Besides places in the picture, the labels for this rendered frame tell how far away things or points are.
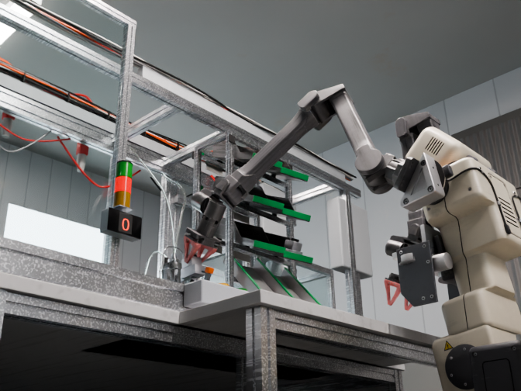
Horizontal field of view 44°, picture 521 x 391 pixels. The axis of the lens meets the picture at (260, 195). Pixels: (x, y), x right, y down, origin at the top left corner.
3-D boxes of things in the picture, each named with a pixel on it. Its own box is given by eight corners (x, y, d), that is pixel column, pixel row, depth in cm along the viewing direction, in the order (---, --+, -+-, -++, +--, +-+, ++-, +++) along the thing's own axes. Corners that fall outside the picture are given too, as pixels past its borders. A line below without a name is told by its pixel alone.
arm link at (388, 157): (399, 157, 167) (406, 171, 171) (370, 147, 175) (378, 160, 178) (377, 184, 166) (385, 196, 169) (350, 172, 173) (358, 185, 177)
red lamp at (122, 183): (133, 193, 201) (135, 179, 203) (120, 188, 198) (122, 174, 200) (124, 198, 204) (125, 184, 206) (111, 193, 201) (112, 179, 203)
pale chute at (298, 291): (319, 320, 220) (325, 308, 219) (289, 314, 212) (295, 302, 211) (280, 277, 242) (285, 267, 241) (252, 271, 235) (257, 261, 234)
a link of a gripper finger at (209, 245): (178, 257, 199) (191, 230, 199) (195, 262, 204) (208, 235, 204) (191, 267, 194) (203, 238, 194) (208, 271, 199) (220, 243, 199)
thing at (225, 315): (469, 354, 196) (467, 344, 197) (260, 302, 136) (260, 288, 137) (294, 381, 240) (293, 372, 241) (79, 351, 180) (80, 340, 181)
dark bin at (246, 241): (284, 254, 219) (289, 233, 219) (253, 247, 211) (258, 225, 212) (239, 242, 242) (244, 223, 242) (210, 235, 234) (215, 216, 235)
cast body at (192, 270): (205, 275, 196) (204, 254, 199) (195, 272, 193) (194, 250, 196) (187, 283, 201) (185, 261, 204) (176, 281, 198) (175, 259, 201)
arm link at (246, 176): (321, 93, 198) (336, 117, 204) (310, 88, 202) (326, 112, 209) (219, 192, 193) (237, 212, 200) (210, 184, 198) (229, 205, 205)
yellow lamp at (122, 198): (132, 209, 199) (133, 194, 201) (119, 204, 196) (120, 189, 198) (122, 212, 202) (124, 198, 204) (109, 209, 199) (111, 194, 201)
